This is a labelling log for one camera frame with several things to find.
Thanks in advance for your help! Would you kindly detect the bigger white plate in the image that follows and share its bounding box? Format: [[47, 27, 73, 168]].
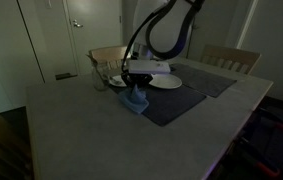
[[148, 73, 183, 90]]

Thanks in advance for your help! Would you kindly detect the clear drinking glass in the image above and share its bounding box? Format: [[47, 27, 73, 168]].
[[90, 61, 111, 92]]

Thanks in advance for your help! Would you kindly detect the blue cloth towel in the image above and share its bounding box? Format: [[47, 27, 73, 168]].
[[117, 83, 150, 115]]

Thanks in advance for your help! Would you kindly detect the metal spoon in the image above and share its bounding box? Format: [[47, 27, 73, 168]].
[[110, 76, 123, 85]]

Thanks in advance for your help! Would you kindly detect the metal door handle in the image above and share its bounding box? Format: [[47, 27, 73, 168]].
[[71, 19, 84, 29]]

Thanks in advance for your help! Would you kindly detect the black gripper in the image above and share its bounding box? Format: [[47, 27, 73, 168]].
[[120, 72, 154, 92]]

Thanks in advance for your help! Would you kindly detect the large dark placemat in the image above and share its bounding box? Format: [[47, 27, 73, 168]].
[[109, 78, 208, 127]]

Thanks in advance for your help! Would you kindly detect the smaller white plate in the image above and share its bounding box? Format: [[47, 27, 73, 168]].
[[108, 75, 129, 88]]

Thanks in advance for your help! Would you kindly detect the black stand with red handle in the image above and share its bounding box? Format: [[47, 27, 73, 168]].
[[237, 139, 281, 178]]

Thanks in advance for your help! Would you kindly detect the white door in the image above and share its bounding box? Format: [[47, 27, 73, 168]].
[[62, 0, 124, 76]]

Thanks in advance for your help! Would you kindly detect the small dark placemat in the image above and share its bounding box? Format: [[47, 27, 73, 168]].
[[169, 63, 238, 99]]

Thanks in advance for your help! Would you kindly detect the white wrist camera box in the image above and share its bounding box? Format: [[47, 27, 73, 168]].
[[127, 59, 171, 75]]

